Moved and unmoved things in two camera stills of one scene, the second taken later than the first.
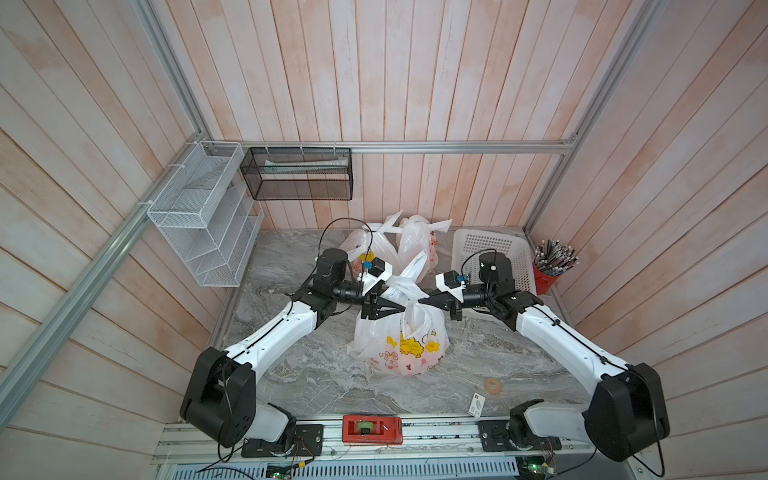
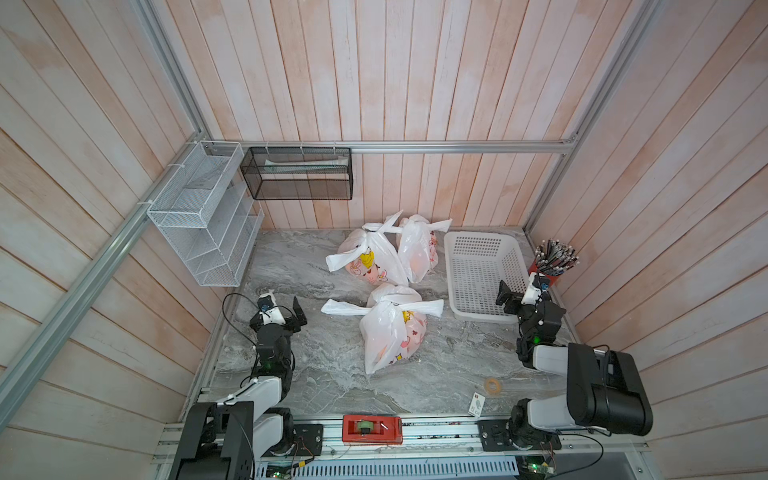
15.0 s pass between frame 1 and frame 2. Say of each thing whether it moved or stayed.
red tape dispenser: stayed
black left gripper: moved
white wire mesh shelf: stayed
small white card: stayed
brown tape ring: stayed
